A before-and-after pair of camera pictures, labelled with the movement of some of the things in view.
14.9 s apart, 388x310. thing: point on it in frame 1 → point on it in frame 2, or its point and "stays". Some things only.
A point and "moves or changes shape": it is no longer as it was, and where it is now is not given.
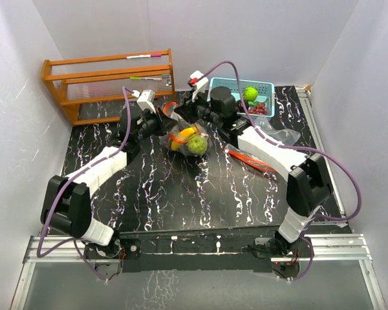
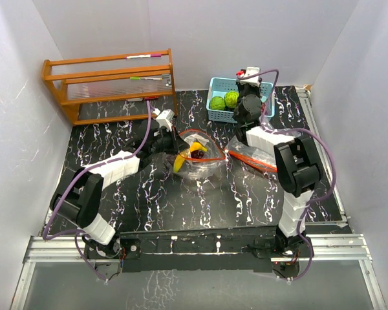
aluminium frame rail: x=354 y=248 stays
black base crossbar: x=252 y=250 stays
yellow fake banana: x=184 y=134 → x=182 y=157
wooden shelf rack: x=111 y=78 stays
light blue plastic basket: x=266 y=90 stays
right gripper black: x=185 y=110 → x=240 y=86
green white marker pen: x=148 y=79 stays
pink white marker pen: x=144 y=55 stays
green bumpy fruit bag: x=197 y=144 moves or changes shape
